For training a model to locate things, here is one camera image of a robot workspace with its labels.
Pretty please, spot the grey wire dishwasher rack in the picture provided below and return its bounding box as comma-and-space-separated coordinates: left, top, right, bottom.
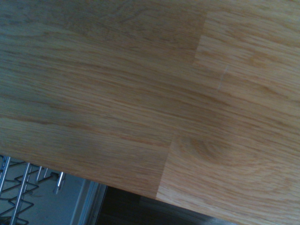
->
0, 156, 68, 225

